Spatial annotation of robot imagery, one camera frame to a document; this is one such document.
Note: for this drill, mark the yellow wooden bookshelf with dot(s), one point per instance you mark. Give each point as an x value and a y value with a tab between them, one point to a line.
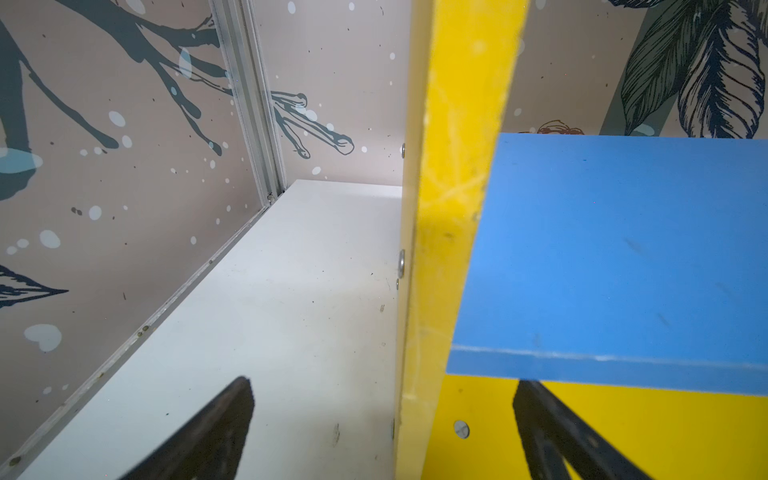
585	206

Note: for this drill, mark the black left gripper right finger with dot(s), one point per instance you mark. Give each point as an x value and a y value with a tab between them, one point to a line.
557	442

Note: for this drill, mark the aluminium frame post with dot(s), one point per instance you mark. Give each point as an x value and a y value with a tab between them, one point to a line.
237	31

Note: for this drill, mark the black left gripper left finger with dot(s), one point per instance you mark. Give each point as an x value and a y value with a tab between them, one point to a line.
208	446

